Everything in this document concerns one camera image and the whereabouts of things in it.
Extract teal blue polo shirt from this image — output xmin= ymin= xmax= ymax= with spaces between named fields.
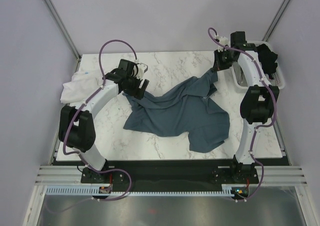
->
xmin=123 ymin=69 xmax=230 ymax=153

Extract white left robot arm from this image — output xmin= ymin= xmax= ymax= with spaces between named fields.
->
xmin=58 ymin=59 xmax=149 ymax=182

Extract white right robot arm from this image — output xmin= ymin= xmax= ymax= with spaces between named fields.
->
xmin=207 ymin=28 xmax=280 ymax=183

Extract grey t shirt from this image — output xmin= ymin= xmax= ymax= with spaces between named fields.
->
xmin=234 ymin=65 xmax=248 ymax=87

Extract white folded t shirt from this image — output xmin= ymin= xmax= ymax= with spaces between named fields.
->
xmin=60 ymin=70 xmax=103 ymax=104

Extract black t shirt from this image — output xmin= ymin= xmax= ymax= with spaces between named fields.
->
xmin=257 ymin=44 xmax=278 ymax=78

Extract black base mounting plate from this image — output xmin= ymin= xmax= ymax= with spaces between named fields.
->
xmin=53 ymin=157 xmax=290 ymax=192

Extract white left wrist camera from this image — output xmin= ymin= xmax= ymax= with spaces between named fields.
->
xmin=133 ymin=63 xmax=149 ymax=79

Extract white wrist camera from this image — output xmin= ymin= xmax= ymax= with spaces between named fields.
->
xmin=216 ymin=37 xmax=230 ymax=52
xmin=133 ymin=63 xmax=149 ymax=79

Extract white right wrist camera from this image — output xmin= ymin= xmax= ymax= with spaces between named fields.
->
xmin=216 ymin=37 xmax=230 ymax=52

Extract aluminium frame rail right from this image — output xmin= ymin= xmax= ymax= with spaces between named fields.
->
xmin=262 ymin=0 xmax=292 ymax=41

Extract aluminium frame rail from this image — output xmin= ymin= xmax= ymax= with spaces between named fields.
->
xmin=43 ymin=0 xmax=82 ymax=61
xmin=262 ymin=0 xmax=292 ymax=41

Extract aluminium frame rail left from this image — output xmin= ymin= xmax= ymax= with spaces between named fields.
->
xmin=43 ymin=0 xmax=82 ymax=61

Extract aluminium front frame rails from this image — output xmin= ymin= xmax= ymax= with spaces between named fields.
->
xmin=36 ymin=166 xmax=307 ymax=186

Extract white slotted cable duct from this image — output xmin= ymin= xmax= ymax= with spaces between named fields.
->
xmin=45 ymin=185 xmax=234 ymax=197

